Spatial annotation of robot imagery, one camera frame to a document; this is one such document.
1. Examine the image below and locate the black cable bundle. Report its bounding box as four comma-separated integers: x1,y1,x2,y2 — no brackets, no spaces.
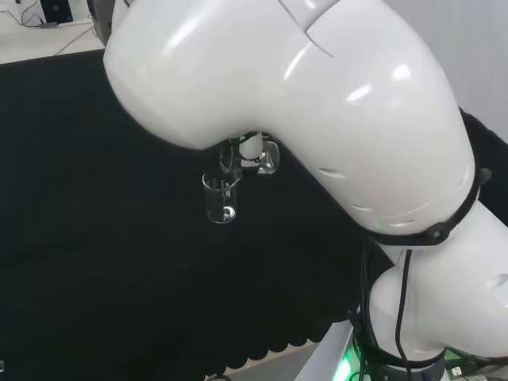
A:
347,237,384,381

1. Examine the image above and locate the black and white desktop device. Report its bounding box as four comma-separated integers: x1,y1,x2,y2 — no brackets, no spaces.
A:
40,0,77,24

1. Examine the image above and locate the thin black cable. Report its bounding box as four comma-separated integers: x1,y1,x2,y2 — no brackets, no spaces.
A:
391,244,416,381

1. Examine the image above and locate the white cable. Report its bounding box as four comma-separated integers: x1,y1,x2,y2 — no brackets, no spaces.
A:
50,22,97,56

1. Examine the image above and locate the empty clear glass beaker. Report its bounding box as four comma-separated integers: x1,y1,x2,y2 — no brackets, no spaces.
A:
201,170,241,225

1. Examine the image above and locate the black bench cloth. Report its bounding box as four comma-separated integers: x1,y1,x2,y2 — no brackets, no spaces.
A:
0,48,508,371

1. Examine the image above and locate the clear glass beaker with water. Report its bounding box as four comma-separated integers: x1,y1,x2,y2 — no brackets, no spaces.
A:
219,140,282,179

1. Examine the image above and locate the black arm strap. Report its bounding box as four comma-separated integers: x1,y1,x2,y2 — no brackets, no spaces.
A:
367,166,487,250

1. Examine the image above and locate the grey box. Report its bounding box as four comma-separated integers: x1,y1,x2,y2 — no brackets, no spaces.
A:
90,0,115,45

